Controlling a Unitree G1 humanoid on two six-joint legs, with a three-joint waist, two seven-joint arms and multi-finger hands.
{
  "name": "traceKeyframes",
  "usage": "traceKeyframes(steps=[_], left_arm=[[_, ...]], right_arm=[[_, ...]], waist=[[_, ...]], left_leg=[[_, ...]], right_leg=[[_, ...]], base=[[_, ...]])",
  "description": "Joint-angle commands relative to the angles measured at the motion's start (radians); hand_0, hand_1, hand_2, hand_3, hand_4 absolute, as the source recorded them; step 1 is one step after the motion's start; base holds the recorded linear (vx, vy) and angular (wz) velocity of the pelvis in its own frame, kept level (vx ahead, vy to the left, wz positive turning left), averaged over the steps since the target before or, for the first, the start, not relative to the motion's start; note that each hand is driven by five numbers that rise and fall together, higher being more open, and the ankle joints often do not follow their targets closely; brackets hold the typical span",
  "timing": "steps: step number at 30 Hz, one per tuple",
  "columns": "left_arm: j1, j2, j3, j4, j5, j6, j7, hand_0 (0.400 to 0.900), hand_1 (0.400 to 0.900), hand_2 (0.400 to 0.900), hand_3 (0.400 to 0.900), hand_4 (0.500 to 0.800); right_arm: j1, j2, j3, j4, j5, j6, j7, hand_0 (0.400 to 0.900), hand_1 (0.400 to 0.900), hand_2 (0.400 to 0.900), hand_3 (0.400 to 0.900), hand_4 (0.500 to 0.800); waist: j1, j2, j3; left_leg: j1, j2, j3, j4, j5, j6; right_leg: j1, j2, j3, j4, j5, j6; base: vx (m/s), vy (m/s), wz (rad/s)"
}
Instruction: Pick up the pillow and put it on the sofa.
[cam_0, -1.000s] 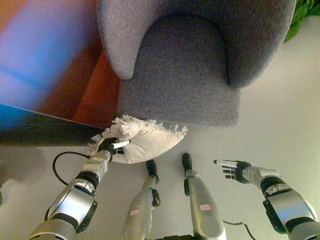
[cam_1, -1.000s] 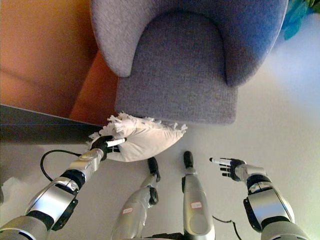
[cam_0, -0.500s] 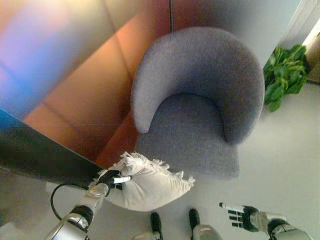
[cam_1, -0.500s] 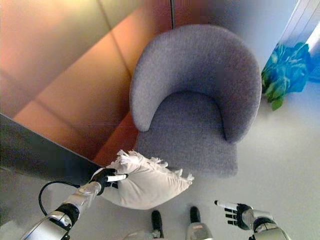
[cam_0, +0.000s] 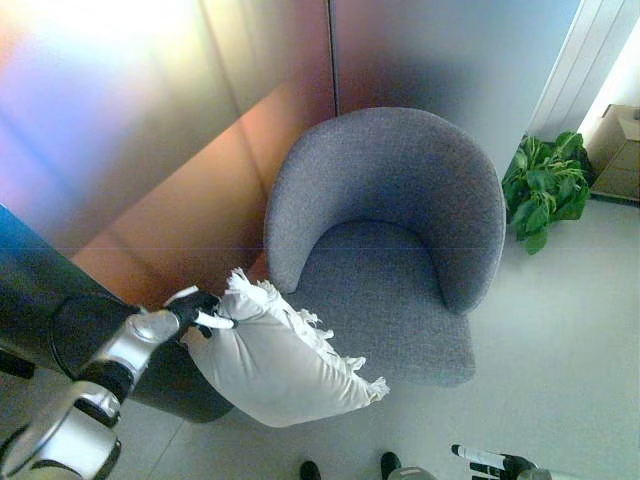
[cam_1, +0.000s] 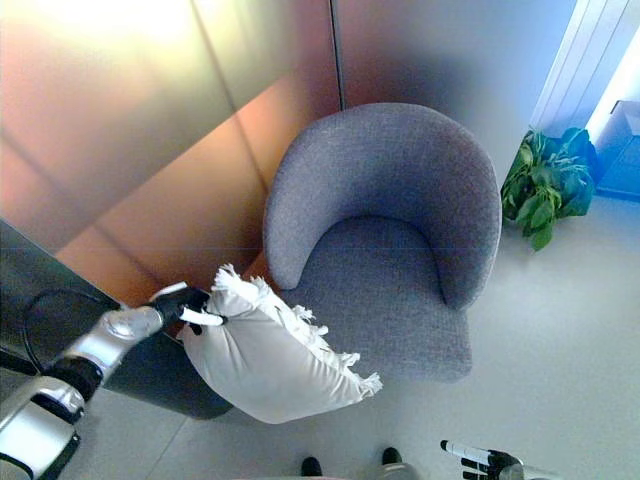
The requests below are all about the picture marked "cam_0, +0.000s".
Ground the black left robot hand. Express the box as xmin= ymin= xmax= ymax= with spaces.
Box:
xmin=163 ymin=285 xmax=237 ymax=340

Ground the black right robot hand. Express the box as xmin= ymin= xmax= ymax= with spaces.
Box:
xmin=449 ymin=442 xmax=540 ymax=480

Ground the white fringed pillow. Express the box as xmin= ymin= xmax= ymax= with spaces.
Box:
xmin=179 ymin=267 xmax=391 ymax=429

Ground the black right robot foot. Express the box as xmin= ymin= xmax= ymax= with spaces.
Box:
xmin=379 ymin=451 xmax=402 ymax=480

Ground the black furniture base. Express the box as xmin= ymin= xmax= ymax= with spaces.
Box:
xmin=0 ymin=348 xmax=37 ymax=381

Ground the gray fabric tub armchair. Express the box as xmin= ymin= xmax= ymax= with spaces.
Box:
xmin=263 ymin=107 xmax=507 ymax=390

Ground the green leafy potted plant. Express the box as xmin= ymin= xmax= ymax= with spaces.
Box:
xmin=501 ymin=130 xmax=594 ymax=256

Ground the brown cardboard box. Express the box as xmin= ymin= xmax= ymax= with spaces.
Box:
xmin=583 ymin=103 xmax=640 ymax=202

